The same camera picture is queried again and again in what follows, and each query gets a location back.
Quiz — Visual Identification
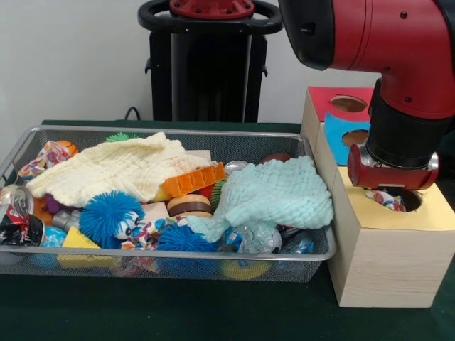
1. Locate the dark green table cloth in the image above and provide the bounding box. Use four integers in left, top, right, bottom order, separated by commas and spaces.
0, 119, 455, 341

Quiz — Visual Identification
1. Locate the toy burger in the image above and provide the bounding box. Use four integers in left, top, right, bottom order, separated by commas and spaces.
166, 193, 214, 218

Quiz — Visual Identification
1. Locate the mint green waffle cloth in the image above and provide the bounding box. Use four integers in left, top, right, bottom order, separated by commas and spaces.
186, 155, 336, 244

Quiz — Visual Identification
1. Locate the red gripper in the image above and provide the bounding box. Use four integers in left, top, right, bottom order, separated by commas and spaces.
347, 144, 440, 192

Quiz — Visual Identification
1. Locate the polka-dot cloth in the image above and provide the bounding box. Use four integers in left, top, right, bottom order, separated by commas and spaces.
364, 188, 408, 213
16, 140, 74, 184

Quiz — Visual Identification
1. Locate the orange plastic toy block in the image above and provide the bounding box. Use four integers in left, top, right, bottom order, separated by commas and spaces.
159, 161, 228, 198

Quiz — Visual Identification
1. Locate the blue spiky ball with eyes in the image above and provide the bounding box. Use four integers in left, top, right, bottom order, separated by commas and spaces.
77, 190, 147, 249

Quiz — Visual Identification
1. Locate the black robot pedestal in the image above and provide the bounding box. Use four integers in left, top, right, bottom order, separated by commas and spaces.
137, 0, 285, 124

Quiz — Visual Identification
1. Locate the cream waffle cloth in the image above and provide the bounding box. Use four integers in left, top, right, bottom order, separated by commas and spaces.
26, 131, 213, 207

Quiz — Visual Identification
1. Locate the crushed soda can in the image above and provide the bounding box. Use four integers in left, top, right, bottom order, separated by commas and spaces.
0, 185, 46, 248

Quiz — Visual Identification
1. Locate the yellow foam wedge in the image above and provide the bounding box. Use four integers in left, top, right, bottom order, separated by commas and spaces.
57, 226, 118, 268

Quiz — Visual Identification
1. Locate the shallow mesh bin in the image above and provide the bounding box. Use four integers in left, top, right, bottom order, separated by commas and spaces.
0, 124, 337, 284

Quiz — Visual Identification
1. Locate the wooden three-hole box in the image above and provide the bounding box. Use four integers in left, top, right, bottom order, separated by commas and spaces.
300, 86, 455, 308

